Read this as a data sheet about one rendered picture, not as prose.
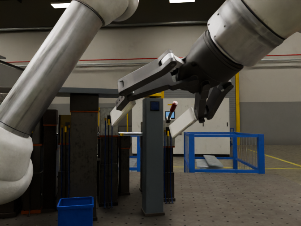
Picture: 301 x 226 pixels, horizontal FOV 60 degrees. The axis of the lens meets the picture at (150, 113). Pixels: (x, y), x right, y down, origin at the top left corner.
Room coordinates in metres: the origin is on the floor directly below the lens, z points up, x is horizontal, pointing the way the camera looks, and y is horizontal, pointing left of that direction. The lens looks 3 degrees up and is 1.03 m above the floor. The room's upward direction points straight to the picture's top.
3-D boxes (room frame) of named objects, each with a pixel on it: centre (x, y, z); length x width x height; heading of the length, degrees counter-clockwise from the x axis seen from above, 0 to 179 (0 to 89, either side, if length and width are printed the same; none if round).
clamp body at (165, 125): (1.20, -0.07, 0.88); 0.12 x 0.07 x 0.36; 13
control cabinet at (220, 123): (9.12, -1.49, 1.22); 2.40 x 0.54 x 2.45; 85
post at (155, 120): (1.02, -0.01, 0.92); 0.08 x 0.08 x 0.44; 13
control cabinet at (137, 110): (10.21, 0.22, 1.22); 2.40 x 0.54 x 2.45; 171
